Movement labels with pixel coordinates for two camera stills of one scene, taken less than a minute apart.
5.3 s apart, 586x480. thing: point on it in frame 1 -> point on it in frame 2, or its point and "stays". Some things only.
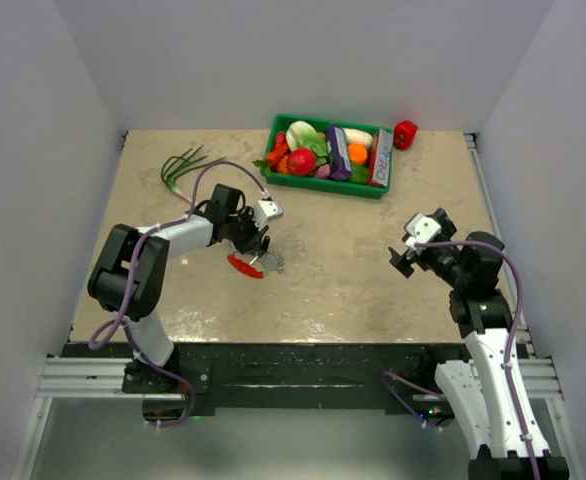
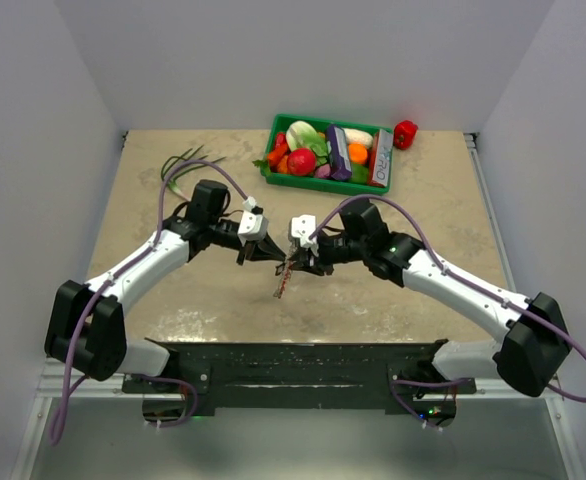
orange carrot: x=282 y=167 stays
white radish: x=358 y=136 stays
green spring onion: x=176 y=165 stays
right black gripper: x=401 y=262 -> x=316 y=264
